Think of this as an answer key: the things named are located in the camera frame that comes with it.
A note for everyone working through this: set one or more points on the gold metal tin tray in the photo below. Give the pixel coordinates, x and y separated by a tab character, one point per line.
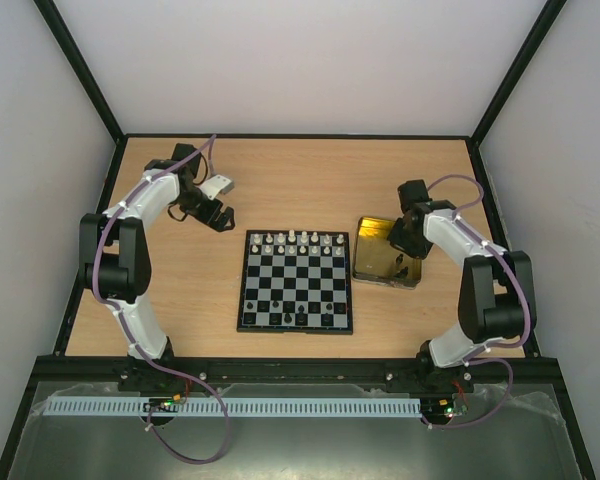
374	258

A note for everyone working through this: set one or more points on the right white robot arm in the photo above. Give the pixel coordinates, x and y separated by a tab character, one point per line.
496	304

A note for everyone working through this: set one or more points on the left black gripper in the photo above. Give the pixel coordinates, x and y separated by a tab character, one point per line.
218	225

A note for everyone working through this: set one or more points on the black frame enclosure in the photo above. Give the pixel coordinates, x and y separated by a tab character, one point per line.
534	368

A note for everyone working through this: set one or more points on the white slotted cable duct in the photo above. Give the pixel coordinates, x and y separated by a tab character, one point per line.
235	407

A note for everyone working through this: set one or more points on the black white chessboard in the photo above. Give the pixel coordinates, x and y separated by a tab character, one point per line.
317	268

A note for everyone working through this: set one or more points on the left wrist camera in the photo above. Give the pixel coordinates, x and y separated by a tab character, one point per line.
216	185

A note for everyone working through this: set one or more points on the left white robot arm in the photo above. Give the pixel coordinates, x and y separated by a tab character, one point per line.
114	259

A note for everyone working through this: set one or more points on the black mounting rail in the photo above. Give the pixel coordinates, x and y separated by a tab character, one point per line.
411	375

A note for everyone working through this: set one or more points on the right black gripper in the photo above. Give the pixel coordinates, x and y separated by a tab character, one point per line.
406	240

